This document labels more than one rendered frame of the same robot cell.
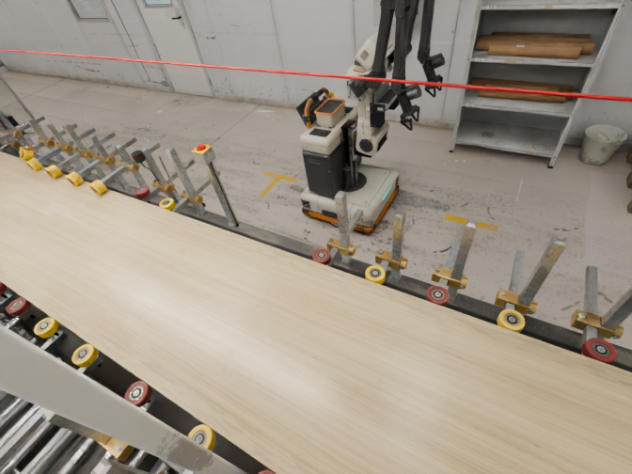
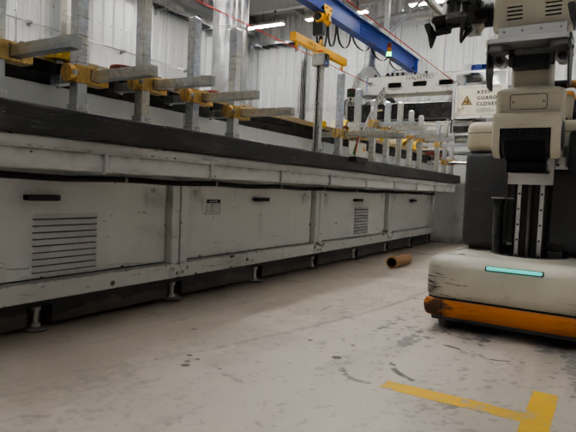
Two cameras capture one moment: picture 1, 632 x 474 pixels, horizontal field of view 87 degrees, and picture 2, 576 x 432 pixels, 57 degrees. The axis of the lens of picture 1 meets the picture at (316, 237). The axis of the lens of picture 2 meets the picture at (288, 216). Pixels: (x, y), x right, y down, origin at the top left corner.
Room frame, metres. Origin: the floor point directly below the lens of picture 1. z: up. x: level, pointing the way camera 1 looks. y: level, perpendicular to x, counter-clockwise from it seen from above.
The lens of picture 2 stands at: (1.07, -2.38, 0.50)
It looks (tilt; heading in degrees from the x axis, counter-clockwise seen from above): 3 degrees down; 84
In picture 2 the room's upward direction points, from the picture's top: 2 degrees clockwise
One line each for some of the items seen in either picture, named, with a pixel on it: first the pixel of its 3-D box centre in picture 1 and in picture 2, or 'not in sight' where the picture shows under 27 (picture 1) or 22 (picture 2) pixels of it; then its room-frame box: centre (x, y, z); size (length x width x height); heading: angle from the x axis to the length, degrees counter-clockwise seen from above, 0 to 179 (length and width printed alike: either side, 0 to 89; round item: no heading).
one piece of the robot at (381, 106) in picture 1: (383, 102); (529, 56); (2.06, -0.60, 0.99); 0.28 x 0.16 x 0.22; 142
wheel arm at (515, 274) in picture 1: (512, 291); (100, 76); (0.66, -0.73, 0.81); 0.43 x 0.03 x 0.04; 143
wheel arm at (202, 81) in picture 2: (448, 268); (161, 85); (0.81, -0.53, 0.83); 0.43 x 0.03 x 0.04; 143
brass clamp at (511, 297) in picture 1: (515, 302); (85, 76); (0.61, -0.71, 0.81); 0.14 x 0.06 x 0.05; 53
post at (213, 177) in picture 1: (222, 195); (318, 109); (1.49, 0.46, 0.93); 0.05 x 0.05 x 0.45; 53
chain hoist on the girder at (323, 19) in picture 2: not in sight; (321, 30); (2.30, 5.91, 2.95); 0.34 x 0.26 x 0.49; 53
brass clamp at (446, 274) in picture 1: (450, 277); (147, 85); (0.76, -0.51, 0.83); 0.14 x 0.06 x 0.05; 53
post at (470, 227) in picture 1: (459, 265); (143, 55); (0.74, -0.53, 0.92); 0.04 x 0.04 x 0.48; 53
